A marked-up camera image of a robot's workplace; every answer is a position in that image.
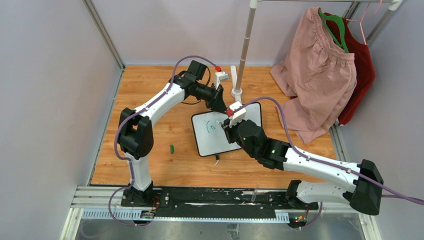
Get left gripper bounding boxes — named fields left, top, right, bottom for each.
left=194, top=82, right=228, bottom=114

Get white whiteboard black frame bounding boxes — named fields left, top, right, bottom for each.
left=191, top=101, right=263, bottom=161

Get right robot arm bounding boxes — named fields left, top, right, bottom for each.
left=221, top=119, right=384, bottom=216

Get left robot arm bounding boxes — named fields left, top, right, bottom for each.
left=114, top=60, right=230, bottom=207

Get white rack foot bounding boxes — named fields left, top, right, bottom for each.
left=230, top=65, right=243, bottom=103

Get clothes rack pole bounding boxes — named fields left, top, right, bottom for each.
left=238, top=0, right=260, bottom=74

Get clear plastic tube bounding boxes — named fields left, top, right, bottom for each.
left=251, top=183, right=260, bottom=203

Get pink shorts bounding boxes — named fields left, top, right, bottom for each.
left=270, top=7, right=357, bottom=144

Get green hanger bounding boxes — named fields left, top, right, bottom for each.
left=317, top=11, right=350, bottom=55

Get red garment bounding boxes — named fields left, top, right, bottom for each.
left=318, top=10, right=376, bottom=125

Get pink hanger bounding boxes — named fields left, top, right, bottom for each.
left=344, top=0, right=373, bottom=46

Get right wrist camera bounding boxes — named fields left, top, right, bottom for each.
left=226, top=101, right=247, bottom=128

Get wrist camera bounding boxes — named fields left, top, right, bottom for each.
left=226, top=101, right=247, bottom=128
left=213, top=71, right=230, bottom=90

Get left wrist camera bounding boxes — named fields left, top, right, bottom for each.
left=213, top=71, right=230, bottom=90

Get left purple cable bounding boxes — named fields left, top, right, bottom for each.
left=107, top=55, right=222, bottom=228

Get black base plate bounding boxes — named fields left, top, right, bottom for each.
left=120, top=186, right=308, bottom=220

